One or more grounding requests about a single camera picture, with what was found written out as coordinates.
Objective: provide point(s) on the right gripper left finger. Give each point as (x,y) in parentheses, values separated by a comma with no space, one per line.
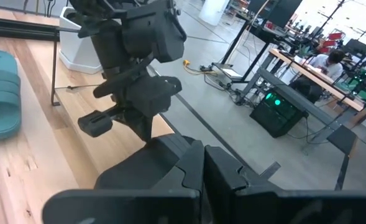
(189,174)

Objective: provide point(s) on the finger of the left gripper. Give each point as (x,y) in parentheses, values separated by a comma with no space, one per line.
(148,127)
(136,126)

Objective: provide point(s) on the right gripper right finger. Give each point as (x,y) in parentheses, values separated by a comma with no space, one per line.
(220,180)

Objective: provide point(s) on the black rubber slide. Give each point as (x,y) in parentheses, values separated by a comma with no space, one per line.
(133,168)

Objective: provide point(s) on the teal rubber slide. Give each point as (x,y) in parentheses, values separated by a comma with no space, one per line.
(1,99)

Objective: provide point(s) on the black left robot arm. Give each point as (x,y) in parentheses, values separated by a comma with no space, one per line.
(108,46)

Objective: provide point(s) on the black computer tower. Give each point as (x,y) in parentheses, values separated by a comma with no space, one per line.
(276,115)

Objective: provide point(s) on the white pillar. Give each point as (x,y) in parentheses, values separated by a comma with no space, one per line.
(213,12)

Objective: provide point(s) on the grey desk base beam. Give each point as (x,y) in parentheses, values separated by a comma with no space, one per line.
(300,99)

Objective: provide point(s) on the wooden desk with black legs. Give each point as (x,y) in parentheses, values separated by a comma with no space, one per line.
(319,81)

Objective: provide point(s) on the person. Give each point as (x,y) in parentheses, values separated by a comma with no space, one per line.
(328,67)

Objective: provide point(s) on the wooden shelf with black frame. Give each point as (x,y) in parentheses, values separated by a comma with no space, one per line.
(84,146)

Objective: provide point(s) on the black aluminium table frame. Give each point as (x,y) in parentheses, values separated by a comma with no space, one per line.
(21,29)

